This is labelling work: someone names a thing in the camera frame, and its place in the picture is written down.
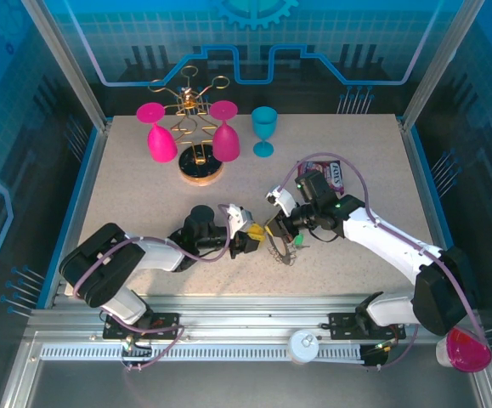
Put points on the aluminium frame post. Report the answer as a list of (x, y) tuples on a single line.
[(68, 64), (437, 64)]

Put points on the purple candy bag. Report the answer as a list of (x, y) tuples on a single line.
[(335, 174)]

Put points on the green key tag with key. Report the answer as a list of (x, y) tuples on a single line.
[(298, 240)]

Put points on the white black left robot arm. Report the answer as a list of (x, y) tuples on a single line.
[(101, 259)]

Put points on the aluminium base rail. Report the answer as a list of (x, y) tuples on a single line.
[(250, 316)]

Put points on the teal plastic goblet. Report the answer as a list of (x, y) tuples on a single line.
[(264, 121)]

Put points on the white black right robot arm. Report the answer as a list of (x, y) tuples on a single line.
[(381, 238)]

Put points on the pink plastic goblet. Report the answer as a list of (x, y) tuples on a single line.
[(160, 144), (225, 142)]

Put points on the white cup with pink lid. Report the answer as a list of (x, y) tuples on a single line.
[(466, 350)]

